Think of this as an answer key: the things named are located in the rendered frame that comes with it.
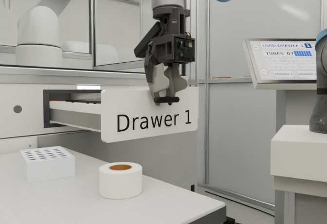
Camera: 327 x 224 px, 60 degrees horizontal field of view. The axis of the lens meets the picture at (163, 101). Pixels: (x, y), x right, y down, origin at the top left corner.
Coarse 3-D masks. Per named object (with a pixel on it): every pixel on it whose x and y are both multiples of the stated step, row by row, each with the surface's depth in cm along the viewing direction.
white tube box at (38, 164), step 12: (24, 156) 55; (36, 156) 56; (48, 156) 56; (60, 156) 56; (72, 156) 55; (24, 168) 54; (36, 168) 51; (48, 168) 52; (60, 168) 53; (72, 168) 55; (36, 180) 51
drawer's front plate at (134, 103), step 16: (112, 96) 59; (128, 96) 62; (144, 96) 64; (160, 96) 68; (176, 96) 72; (192, 96) 76; (112, 112) 59; (128, 112) 62; (144, 112) 65; (160, 112) 68; (176, 112) 72; (192, 112) 76; (112, 128) 59; (128, 128) 62; (160, 128) 68; (176, 128) 72; (192, 128) 76
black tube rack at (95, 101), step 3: (69, 99) 86; (72, 99) 84; (75, 99) 86; (78, 99) 86; (81, 99) 86; (84, 99) 86; (87, 99) 86; (90, 99) 86; (93, 99) 86; (96, 99) 86; (99, 99) 86; (72, 102) 84; (81, 102) 77; (84, 102) 76; (87, 102) 75; (90, 102) 74; (93, 102) 72; (96, 102) 71; (99, 102) 70
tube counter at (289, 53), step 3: (285, 51) 141; (288, 51) 141; (291, 51) 141; (294, 51) 141; (297, 51) 141; (300, 51) 141; (303, 51) 141; (306, 51) 141; (309, 51) 141; (312, 51) 141; (315, 51) 141; (288, 54) 139; (291, 54) 139; (294, 54) 139; (297, 54) 139; (300, 54) 139; (303, 54) 139; (306, 54) 139; (309, 54) 139; (312, 54) 139; (315, 54) 139
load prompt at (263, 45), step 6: (264, 42) 144; (270, 42) 144; (276, 42) 145; (282, 42) 145; (288, 42) 145; (294, 42) 145; (300, 42) 145; (306, 42) 145; (312, 42) 145; (264, 48) 142; (270, 48) 142; (276, 48) 142; (282, 48) 142; (288, 48) 142; (294, 48) 142; (300, 48) 142; (306, 48) 142; (312, 48) 142
